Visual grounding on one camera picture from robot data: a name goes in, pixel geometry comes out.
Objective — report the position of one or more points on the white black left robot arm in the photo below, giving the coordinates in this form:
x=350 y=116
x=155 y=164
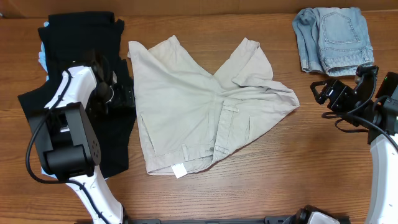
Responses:
x=64 y=148

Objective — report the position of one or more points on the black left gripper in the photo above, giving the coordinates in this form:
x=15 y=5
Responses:
x=125 y=94

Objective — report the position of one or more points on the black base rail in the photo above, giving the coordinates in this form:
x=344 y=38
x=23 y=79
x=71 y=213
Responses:
x=266 y=220

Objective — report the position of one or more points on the beige khaki shorts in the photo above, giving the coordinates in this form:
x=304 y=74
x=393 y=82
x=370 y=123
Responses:
x=189 y=119

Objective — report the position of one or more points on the folded light blue jeans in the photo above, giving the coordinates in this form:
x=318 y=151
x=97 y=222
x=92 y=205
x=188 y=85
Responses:
x=332 y=40

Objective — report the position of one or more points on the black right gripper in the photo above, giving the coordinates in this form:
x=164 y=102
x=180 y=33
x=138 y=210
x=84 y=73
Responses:
x=329 y=94

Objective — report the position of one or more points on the black garment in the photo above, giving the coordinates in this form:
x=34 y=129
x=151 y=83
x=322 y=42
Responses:
x=71 y=38

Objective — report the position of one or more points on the light blue garment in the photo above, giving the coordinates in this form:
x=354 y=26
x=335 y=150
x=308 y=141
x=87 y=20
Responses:
x=42 y=61

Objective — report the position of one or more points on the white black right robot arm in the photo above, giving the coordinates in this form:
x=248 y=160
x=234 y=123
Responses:
x=373 y=111

